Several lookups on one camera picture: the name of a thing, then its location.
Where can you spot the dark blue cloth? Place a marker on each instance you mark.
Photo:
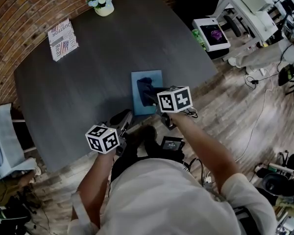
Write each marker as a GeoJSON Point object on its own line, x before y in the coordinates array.
{"type": "Point", "coordinates": [144, 87]}

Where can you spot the flower plant in white pot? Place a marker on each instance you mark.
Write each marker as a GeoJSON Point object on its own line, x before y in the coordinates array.
{"type": "Point", "coordinates": [104, 10]}

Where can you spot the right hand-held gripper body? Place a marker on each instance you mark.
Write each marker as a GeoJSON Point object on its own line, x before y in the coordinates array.
{"type": "Point", "coordinates": [175, 99]}

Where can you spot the person's black trousers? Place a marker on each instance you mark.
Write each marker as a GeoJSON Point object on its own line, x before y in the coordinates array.
{"type": "Point", "coordinates": [127, 160]}

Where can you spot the black device with screen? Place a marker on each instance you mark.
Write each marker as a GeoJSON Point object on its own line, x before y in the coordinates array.
{"type": "Point", "coordinates": [172, 144]}

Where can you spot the person's right forearm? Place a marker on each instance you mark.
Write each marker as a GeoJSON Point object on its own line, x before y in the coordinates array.
{"type": "Point", "coordinates": [201, 143]}

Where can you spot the light blue book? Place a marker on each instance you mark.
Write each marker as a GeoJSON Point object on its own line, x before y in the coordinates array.
{"type": "Point", "coordinates": [142, 110]}

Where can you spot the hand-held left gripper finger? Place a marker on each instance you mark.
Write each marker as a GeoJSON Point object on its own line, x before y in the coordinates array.
{"type": "Point", "coordinates": [127, 124]}
{"type": "Point", "coordinates": [120, 116]}

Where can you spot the person's white shirt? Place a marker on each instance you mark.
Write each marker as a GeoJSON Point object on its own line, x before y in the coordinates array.
{"type": "Point", "coordinates": [161, 199]}

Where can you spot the white desk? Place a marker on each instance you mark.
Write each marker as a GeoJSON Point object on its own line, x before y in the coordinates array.
{"type": "Point", "coordinates": [259, 26]}

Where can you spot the green toy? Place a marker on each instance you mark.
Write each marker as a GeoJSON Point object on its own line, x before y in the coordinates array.
{"type": "Point", "coordinates": [198, 39]}

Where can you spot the white printed book box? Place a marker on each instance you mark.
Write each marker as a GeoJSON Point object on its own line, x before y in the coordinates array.
{"type": "Point", "coordinates": [62, 40]}

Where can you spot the white box with blue circle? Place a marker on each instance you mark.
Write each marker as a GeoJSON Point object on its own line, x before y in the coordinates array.
{"type": "Point", "coordinates": [2, 136]}

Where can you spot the white box with purple print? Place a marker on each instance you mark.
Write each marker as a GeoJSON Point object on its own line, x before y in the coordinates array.
{"type": "Point", "coordinates": [213, 33]}

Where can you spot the black chair with green parts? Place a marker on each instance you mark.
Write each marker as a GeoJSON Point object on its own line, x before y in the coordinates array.
{"type": "Point", "coordinates": [287, 77]}

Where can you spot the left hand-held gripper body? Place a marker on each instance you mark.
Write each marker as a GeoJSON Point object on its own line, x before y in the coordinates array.
{"type": "Point", "coordinates": [103, 138]}

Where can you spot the person's left forearm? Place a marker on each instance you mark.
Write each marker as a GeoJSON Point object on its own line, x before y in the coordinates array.
{"type": "Point", "coordinates": [95, 180]}

